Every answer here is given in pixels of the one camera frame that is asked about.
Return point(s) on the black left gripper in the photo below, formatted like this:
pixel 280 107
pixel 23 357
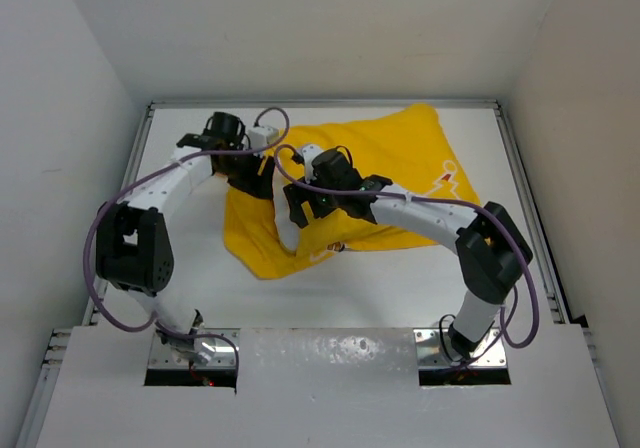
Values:
pixel 254 183

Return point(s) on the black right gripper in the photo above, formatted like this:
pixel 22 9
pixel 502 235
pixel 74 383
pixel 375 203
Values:
pixel 296 197

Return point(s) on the white pillow with yellow edge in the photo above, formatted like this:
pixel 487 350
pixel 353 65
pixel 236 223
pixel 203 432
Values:
pixel 288 231

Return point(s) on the yellow Pikachu pillowcase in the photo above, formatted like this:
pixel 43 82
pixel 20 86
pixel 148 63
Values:
pixel 409 147

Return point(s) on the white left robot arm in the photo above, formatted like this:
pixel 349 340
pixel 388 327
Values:
pixel 133 248

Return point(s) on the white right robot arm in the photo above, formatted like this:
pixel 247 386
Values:
pixel 493 254

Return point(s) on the white front cover board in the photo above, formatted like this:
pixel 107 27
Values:
pixel 326 388

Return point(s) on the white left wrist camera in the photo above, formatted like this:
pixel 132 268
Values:
pixel 262 136

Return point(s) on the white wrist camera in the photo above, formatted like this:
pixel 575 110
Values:
pixel 262 136
pixel 309 152

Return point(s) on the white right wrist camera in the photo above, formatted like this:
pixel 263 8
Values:
pixel 309 152

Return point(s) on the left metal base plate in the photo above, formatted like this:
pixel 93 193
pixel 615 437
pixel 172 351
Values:
pixel 215 351

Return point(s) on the metal base plate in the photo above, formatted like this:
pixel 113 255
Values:
pixel 489 354
pixel 215 351

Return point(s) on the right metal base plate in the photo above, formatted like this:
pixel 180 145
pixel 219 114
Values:
pixel 489 354

